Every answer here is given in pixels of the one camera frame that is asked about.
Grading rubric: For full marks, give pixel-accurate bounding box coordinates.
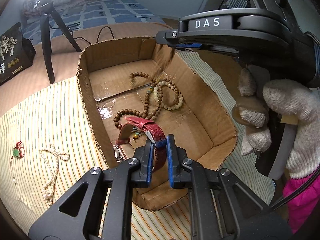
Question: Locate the white bead necklace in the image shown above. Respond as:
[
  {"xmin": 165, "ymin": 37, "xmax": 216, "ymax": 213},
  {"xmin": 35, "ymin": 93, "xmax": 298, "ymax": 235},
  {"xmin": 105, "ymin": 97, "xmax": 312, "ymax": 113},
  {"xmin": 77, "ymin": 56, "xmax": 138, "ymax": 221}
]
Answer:
[{"xmin": 39, "ymin": 143, "xmax": 71, "ymax": 207}]

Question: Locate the red leather watch strap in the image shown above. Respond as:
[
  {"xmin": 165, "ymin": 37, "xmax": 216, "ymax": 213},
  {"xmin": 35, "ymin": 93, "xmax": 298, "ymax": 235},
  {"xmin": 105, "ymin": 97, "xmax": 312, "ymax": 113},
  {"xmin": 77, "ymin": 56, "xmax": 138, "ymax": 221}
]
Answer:
[{"xmin": 114, "ymin": 115, "xmax": 168, "ymax": 173}]

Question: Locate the green jade pendant red cord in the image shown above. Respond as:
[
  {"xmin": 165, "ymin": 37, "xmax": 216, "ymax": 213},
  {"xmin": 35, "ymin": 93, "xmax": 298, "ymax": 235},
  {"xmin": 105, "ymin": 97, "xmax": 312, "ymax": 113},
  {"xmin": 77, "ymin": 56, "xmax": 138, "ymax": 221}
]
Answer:
[{"xmin": 10, "ymin": 141, "xmax": 26, "ymax": 183}]

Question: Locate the cream bead bracelet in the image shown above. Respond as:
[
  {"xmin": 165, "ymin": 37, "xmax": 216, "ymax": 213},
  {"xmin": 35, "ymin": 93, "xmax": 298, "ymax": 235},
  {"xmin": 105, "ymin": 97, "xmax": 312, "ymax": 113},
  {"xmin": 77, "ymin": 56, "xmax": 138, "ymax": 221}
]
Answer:
[{"xmin": 152, "ymin": 80, "xmax": 182, "ymax": 111}]

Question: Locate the brown wooden bead necklace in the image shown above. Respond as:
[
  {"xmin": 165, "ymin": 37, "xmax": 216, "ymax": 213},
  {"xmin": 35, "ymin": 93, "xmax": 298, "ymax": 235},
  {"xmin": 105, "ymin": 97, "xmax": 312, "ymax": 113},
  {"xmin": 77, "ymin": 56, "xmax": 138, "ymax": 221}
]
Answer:
[{"xmin": 113, "ymin": 71, "xmax": 185, "ymax": 140}]

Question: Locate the pink sleeve forearm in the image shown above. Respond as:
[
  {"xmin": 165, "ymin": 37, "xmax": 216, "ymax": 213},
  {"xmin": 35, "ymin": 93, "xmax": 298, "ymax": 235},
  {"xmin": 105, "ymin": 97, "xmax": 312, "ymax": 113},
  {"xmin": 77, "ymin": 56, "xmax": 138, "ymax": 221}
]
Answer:
[{"xmin": 283, "ymin": 175, "xmax": 320, "ymax": 233}]

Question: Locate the right hand white glove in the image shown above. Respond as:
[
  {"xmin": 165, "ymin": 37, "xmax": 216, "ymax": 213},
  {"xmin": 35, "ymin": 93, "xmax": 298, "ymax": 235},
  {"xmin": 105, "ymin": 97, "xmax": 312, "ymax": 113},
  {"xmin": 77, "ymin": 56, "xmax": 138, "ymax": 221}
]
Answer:
[{"xmin": 232, "ymin": 66, "xmax": 319, "ymax": 179}]

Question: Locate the yellow striped cloth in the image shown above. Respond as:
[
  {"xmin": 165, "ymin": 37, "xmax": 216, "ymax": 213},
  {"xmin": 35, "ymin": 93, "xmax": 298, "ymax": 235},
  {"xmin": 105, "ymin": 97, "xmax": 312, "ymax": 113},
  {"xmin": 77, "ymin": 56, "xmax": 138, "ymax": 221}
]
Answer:
[{"xmin": 1, "ymin": 52, "xmax": 275, "ymax": 239}]

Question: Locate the open cardboard box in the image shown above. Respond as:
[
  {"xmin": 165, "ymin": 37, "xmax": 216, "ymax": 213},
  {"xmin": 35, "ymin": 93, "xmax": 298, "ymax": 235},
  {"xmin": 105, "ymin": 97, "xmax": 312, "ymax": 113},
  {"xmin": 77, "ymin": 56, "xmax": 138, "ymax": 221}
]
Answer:
[{"xmin": 76, "ymin": 36, "xmax": 238, "ymax": 212}]

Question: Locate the blue checkered blanket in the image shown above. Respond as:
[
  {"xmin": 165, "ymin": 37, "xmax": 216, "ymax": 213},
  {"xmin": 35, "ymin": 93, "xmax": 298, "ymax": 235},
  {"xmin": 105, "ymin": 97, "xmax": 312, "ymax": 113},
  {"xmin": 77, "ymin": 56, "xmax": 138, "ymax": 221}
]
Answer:
[{"xmin": 22, "ymin": 0, "xmax": 164, "ymax": 45}]

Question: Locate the black printed snack bag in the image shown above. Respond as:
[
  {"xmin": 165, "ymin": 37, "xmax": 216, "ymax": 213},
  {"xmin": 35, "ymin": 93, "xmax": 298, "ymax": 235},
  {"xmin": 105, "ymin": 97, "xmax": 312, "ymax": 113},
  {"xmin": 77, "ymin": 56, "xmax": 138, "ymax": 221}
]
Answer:
[{"xmin": 0, "ymin": 22, "xmax": 36, "ymax": 85}]

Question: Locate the black tripod stand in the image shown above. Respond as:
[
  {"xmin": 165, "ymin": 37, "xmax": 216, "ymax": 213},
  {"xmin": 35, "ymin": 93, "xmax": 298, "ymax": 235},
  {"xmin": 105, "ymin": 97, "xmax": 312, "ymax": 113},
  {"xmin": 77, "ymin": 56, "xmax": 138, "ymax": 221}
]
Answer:
[{"xmin": 35, "ymin": 0, "xmax": 82, "ymax": 84}]

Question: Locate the black power cable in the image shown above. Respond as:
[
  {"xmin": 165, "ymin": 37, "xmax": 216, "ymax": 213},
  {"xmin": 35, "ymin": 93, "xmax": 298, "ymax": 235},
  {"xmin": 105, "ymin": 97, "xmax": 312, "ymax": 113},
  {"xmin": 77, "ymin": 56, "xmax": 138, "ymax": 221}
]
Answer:
[{"xmin": 48, "ymin": 22, "xmax": 156, "ymax": 49}]

